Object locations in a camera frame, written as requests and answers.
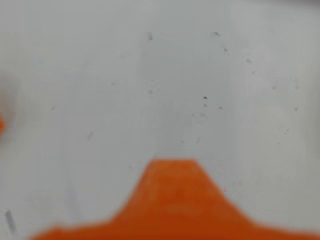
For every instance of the orange fixed gripper finger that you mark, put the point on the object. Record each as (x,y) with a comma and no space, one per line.
(175,205)

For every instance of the orange paper ball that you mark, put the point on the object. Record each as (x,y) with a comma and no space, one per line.
(1,125)

